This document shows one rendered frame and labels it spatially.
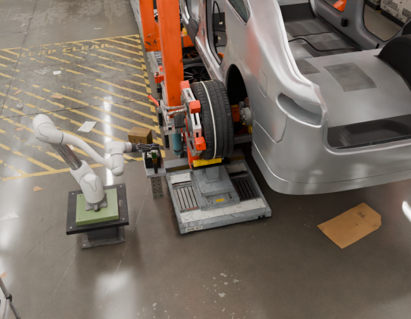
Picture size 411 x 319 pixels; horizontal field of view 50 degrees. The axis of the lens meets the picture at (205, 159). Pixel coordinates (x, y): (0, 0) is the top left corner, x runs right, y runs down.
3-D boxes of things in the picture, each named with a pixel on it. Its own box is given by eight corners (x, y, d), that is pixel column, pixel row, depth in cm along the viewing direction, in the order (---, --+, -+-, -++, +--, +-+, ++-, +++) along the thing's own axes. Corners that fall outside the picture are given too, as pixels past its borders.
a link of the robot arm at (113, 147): (121, 144, 364) (123, 159, 360) (102, 143, 359) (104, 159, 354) (124, 138, 355) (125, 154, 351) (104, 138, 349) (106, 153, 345)
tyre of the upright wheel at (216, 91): (220, 150, 412) (239, 162, 348) (196, 154, 408) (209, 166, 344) (211, 79, 400) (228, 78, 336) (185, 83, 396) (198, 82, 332)
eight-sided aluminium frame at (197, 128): (203, 166, 365) (200, 111, 332) (195, 168, 364) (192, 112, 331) (190, 131, 408) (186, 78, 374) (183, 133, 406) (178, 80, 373)
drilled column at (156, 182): (163, 197, 424) (159, 162, 398) (153, 199, 422) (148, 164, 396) (161, 190, 431) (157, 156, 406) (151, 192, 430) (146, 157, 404)
